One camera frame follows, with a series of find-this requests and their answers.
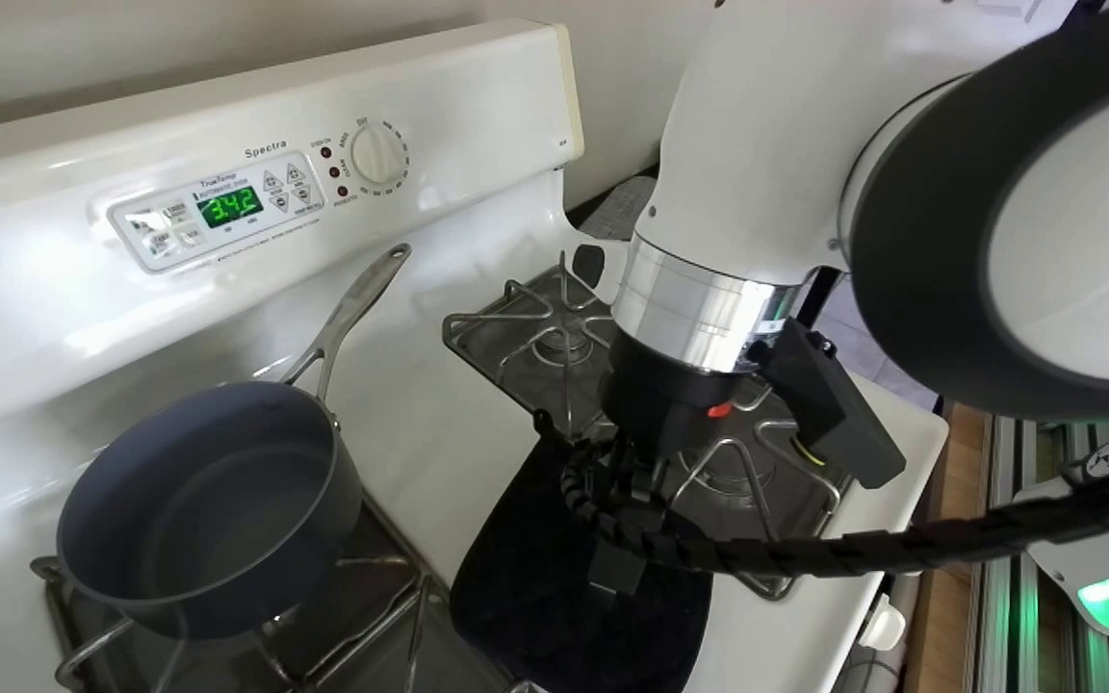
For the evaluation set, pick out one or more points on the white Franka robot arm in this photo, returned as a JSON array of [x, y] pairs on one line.
[[773, 141]]

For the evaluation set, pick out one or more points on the white gas stove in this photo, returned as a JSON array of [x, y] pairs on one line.
[[92, 295]]

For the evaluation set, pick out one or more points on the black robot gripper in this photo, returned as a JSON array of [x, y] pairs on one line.
[[674, 423]]

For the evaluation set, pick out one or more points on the dark blue saucepan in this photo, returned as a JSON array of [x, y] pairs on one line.
[[195, 512]]

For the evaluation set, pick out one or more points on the wooden base board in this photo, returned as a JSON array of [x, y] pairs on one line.
[[943, 512]]

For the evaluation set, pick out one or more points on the white stove knob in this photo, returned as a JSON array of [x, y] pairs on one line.
[[882, 628]]

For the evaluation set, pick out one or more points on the aluminium frame rails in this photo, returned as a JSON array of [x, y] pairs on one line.
[[1009, 619]]

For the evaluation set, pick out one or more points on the stove control panel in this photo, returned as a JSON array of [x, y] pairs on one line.
[[233, 207]]

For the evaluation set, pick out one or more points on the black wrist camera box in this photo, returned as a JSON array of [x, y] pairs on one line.
[[837, 408]]

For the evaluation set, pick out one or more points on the black cast iron stove grate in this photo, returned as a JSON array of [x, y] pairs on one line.
[[529, 341], [364, 619]]

